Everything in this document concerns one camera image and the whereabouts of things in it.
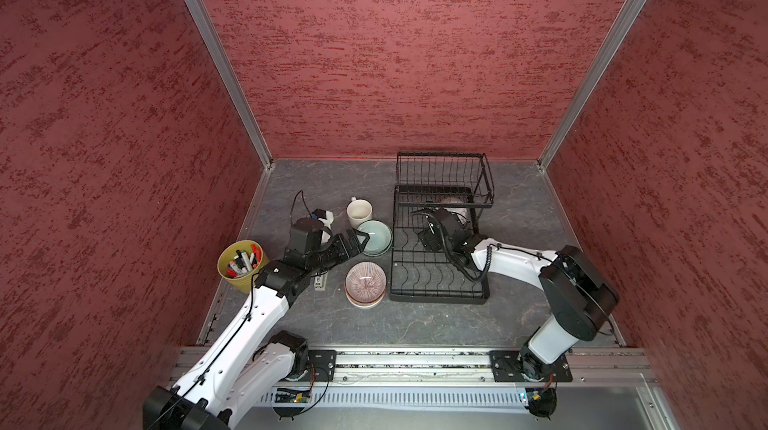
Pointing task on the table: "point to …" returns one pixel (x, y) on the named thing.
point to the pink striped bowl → (365, 282)
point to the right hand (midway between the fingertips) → (435, 230)
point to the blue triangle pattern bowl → (454, 200)
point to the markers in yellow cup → (243, 262)
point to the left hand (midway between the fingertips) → (359, 249)
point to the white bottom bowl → (365, 305)
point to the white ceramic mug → (359, 211)
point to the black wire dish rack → (437, 204)
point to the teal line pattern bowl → (380, 237)
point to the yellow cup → (228, 251)
